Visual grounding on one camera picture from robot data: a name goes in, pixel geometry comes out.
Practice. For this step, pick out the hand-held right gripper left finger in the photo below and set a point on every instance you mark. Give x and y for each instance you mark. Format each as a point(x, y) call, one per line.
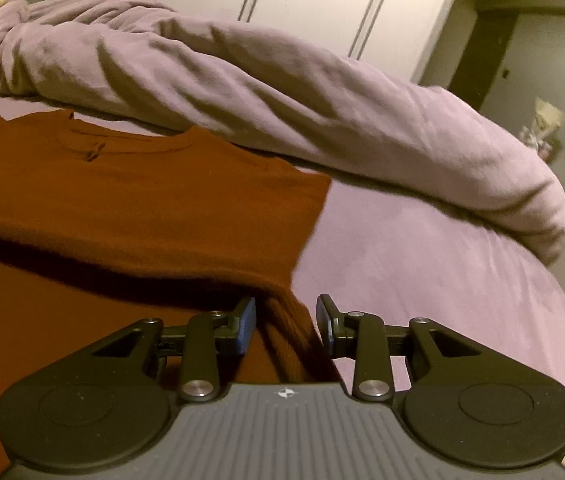
point(247, 329)

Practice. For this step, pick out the lilac fleece blanket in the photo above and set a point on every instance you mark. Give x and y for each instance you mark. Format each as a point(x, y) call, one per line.
point(272, 105)

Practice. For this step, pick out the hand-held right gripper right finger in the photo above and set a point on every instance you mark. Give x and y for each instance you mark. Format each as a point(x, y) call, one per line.
point(330, 341)

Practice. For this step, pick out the brown knit sweater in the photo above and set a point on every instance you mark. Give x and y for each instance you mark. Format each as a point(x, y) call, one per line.
point(137, 200)

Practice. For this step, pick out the dark door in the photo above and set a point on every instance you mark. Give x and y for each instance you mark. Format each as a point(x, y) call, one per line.
point(482, 60)

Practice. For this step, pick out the small white object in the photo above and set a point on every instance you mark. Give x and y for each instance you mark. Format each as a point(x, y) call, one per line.
point(544, 122)

